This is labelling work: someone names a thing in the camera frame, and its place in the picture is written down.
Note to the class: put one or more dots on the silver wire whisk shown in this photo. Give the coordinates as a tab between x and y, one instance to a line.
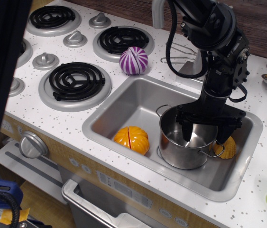
187	54

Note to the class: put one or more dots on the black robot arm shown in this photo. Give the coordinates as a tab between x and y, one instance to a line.
224	50

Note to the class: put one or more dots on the silver sink basin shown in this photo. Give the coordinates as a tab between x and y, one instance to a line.
138	102

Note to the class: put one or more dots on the front black stove burner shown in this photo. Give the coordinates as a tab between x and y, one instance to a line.
74	87

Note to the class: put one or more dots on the silver stove knob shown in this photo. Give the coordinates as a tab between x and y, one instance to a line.
45	61
75	40
100	21
17	86

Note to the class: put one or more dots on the silver stove knob top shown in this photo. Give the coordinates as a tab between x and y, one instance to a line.
100	21

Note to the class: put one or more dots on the silver stove knob left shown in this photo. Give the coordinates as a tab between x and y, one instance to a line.
17	86

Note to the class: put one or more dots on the purple striped toy onion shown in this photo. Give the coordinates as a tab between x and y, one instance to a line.
133	61

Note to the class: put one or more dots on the yellow toy corn piece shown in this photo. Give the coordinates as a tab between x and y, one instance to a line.
226	150

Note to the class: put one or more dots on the orange toy pumpkin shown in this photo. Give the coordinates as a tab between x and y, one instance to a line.
134	138

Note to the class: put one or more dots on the grey dishwasher door handle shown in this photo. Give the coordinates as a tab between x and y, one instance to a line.
91	215

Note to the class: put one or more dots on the back right stove burner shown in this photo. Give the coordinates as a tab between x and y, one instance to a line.
112	42

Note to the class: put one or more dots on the silver toy faucet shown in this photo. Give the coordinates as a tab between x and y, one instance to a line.
193	70

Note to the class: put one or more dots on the left edge stove burner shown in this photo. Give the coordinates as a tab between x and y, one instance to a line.
25	54

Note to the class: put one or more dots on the stainless steel pot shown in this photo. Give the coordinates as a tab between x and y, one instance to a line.
178	152

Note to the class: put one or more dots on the silver oven dial knob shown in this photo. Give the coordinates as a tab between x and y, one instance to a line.
31	146

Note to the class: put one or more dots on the blue clamp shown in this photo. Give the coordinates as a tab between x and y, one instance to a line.
10	192

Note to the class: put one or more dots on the silver stove knob middle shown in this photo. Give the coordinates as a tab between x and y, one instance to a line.
75	40

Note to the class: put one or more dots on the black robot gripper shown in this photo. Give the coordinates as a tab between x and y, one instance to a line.
211	109

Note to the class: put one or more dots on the white oven door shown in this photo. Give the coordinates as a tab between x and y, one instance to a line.
40	172

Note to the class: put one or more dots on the silver stove knob lower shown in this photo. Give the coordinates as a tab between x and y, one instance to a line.
45	61

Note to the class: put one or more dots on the back left stove burner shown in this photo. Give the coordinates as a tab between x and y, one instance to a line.
50	21

